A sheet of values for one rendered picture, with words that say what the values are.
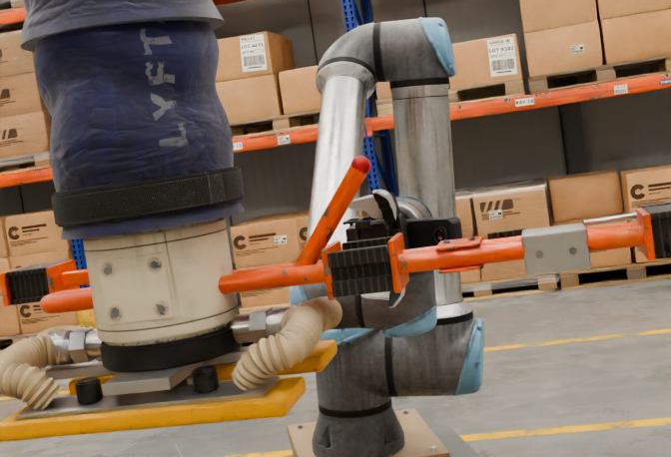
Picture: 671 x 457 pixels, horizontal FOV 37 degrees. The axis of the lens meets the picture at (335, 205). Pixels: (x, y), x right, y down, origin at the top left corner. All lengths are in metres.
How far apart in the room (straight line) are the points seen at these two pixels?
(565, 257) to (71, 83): 0.58
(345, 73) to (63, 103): 0.85
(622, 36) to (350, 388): 6.57
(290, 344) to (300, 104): 7.44
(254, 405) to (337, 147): 0.81
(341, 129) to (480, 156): 7.81
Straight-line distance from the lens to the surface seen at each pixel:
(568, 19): 8.33
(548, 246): 1.12
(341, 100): 1.87
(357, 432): 2.03
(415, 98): 1.93
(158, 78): 1.14
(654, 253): 1.12
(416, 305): 1.59
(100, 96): 1.14
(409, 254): 1.13
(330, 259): 1.12
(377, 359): 1.98
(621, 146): 9.63
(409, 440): 2.13
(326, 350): 1.28
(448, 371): 1.97
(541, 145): 9.59
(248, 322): 1.20
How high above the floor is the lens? 1.44
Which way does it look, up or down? 3 degrees down
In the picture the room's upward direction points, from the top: 8 degrees counter-clockwise
